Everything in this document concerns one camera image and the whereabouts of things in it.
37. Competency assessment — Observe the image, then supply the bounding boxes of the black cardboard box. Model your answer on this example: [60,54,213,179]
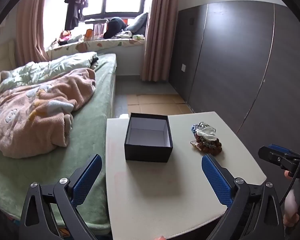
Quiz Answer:
[124,113,174,163]

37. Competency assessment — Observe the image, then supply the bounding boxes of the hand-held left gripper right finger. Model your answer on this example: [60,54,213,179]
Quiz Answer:
[201,154,285,240]

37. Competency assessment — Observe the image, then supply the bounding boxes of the beige padded headboard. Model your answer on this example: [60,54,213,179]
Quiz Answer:
[0,39,17,74]

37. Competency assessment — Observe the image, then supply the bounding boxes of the white translucent bangle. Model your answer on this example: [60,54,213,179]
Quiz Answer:
[199,127,217,141]

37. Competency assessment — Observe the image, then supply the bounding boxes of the flattened cardboard sheet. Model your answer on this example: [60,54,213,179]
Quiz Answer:
[126,94,193,115]

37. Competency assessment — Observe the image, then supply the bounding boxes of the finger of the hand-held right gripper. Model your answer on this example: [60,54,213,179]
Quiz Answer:
[268,144,300,158]
[258,147,295,170]

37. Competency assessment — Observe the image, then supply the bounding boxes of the pink curtain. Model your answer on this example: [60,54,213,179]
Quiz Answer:
[15,0,51,67]
[141,0,180,82]

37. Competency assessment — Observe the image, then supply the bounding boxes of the light green printed quilt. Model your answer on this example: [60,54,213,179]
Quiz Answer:
[0,52,98,92]

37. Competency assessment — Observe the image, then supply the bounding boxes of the pile of soft toys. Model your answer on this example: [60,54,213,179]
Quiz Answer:
[55,30,85,46]

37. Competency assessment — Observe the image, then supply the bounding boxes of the person's right hand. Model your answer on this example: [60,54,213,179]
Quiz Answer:
[282,170,300,228]

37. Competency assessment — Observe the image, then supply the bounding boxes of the black bag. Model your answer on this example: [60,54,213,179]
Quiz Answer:
[104,17,127,40]

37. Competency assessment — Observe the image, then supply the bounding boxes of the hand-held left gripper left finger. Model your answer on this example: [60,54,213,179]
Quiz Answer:
[19,154,103,240]

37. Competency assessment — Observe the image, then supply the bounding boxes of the pink fleece blanket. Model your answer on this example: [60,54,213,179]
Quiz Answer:
[0,67,97,159]

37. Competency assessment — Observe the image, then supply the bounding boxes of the grey pillow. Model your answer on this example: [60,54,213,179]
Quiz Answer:
[126,12,149,34]

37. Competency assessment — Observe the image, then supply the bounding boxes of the dark grey wardrobe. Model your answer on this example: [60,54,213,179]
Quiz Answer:
[169,2,300,170]

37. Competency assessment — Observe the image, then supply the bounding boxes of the bed with green sheet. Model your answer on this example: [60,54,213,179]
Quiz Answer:
[0,53,117,233]

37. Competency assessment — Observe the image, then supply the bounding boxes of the brown walnut bead bracelet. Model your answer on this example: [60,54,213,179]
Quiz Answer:
[193,134,222,154]

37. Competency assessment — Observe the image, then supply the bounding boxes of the hanging dark clothes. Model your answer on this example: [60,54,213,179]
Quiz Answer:
[64,0,90,30]

